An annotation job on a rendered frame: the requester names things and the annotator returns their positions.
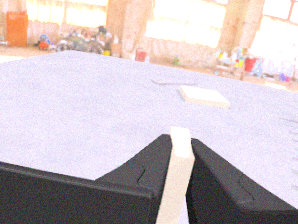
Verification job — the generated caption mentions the beige domino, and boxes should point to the beige domino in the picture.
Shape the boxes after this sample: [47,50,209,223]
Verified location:
[156,127,194,224]

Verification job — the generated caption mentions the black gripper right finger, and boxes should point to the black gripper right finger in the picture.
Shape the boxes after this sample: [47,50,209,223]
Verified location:
[185,137,298,224]

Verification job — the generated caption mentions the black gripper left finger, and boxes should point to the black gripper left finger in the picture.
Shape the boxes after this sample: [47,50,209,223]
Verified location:
[0,133,173,224]

